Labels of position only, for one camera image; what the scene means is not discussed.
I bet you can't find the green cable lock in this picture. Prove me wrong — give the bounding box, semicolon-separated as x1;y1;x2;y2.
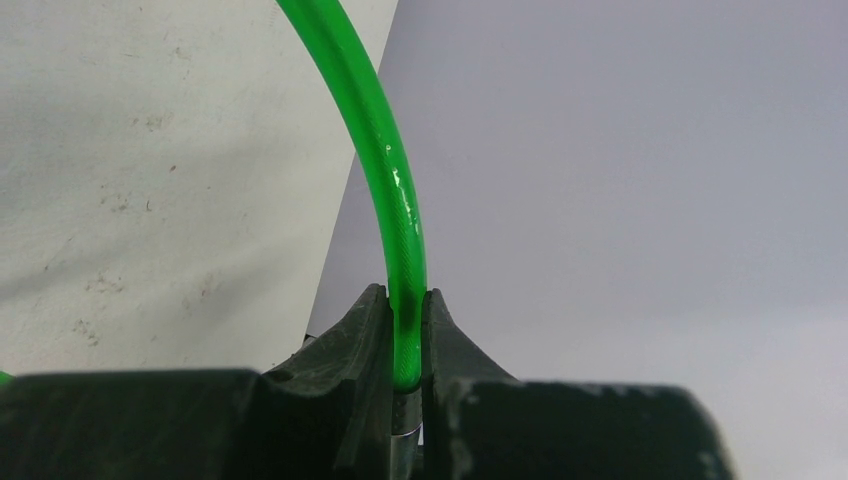
279;1;427;479

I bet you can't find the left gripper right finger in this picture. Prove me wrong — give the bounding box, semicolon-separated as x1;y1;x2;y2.
421;290;736;479

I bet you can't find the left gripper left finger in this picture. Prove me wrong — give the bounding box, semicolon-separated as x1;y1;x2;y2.
1;284;392;479

